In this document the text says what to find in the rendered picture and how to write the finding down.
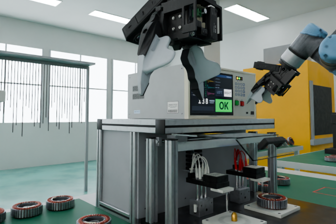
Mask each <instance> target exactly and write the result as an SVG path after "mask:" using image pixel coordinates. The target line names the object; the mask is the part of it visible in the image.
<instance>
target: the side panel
mask: <svg viewBox="0 0 336 224"><path fill-rule="evenodd" d="M96 207H98V208H100V209H102V210H104V211H106V212H108V213H110V214H112V215H114V216H116V217H118V218H120V219H122V220H124V221H126V222H129V223H131V224H140V223H141V219H137V132H130V131H115V130H100V129H97V148H96Z"/></svg>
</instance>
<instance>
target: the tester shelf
mask: <svg viewBox="0 0 336 224"><path fill-rule="evenodd" d="M274 128H275V119H274V118H256V119H135V118H129V119H97V130H108V131H123V132H138V133H153V134H180V133H199V132H219V131H238V130H257V129H274Z"/></svg>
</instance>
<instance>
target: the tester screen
mask: <svg viewBox="0 0 336 224"><path fill-rule="evenodd" d="M203 86H204V97H203V98H208V104H198V98H197V97H196V95H195V94H194V93H193V92H192V89H191V113H213V114H232V113H233V112H216V99H221V100H232V76H227V75H220V74H219V75H217V76H215V77H213V78H210V79H208V80H206V81H204V82H203ZM216 88H217V89H227V90H231V97H227V96H216ZM192 106H204V107H214V111H212V110H192Z"/></svg>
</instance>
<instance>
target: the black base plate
mask: <svg viewBox="0 0 336 224"><path fill-rule="evenodd" d="M261 193H262V192H260V191H256V192H253V191H250V200H249V201H246V202H243V203H240V204H239V203H236V202H232V201H230V193H228V211H232V212H236V213H239V214H243V215H246V216H249V217H253V218H256V219H260V220H263V221H266V222H267V224H336V208H334V207H330V206H325V205H320V204H316V203H311V202H306V201H302V200H297V199H292V198H288V197H287V203H288V204H291V205H295V206H300V210H298V211H296V212H294V213H291V214H289V215H287V216H285V217H283V218H278V217H274V216H271V215H267V214H263V213H260V212H256V211H253V210H249V209H245V208H244V205H247V204H250V203H253V202H256V201H257V195H258V194H261ZM224 212H226V195H221V196H218V197H214V198H213V213H211V214H208V215H205V216H202V217H198V216H195V215H192V214H190V205H186V206H183V207H179V208H178V224H202V220H204V219H207V218H210V217H213V216H216V215H219V214H221V213H224ZM140 224H150V223H149V222H146V218H145V217H144V218H141V219H140ZM152 224H165V212H162V213H158V214H157V222H153V223H152Z"/></svg>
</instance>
